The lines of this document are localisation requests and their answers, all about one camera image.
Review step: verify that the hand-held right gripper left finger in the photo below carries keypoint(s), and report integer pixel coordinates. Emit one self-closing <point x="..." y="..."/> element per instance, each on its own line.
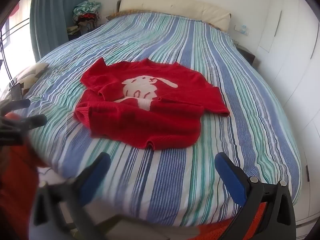
<point x="96" y="173"/>

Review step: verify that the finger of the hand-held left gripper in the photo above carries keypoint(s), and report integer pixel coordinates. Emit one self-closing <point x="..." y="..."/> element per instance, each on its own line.
<point x="32" y="122"/>
<point x="18" y="104"/>

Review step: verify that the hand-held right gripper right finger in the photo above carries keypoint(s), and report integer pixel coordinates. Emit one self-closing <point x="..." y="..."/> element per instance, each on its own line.
<point x="230" y="177"/>

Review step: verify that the red sweater with white rabbit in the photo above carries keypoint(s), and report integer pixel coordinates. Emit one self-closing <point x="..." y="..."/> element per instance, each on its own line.
<point x="150" y="110"/>

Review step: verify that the pile of colourful clothes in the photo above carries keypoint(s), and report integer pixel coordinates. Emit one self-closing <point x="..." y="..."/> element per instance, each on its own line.
<point x="86" y="12"/>

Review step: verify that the patterned cushion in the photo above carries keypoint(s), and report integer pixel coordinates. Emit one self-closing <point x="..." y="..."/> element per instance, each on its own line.
<point x="30" y="76"/>

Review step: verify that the striped bed cover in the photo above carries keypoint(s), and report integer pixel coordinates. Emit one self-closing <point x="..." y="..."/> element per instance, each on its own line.
<point x="175" y="180"/>

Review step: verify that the window with black bars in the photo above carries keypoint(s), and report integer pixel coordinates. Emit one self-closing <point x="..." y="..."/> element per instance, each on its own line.
<point x="15" y="37"/>

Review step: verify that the person's orange knitted clothing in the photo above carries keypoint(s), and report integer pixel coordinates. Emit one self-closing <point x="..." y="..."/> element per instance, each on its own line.
<point x="15" y="192"/>

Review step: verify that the blue curtain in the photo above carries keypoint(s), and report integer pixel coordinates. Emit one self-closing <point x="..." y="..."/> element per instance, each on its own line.
<point x="47" y="15"/>

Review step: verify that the dark wooden nightstand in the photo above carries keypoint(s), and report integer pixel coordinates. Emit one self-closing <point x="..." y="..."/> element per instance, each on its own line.
<point x="247" y="55"/>

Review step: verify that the brown patterned sheet edge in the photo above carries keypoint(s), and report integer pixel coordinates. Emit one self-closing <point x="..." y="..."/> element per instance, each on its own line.
<point x="120" y="13"/>

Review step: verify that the white wardrobe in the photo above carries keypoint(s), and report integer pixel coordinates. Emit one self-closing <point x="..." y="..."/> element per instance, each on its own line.
<point x="292" y="55"/>

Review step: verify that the cream padded headboard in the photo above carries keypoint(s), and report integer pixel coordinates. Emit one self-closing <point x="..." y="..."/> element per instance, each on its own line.
<point x="175" y="8"/>

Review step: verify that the white wall socket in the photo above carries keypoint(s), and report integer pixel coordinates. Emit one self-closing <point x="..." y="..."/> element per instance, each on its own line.
<point x="242" y="29"/>

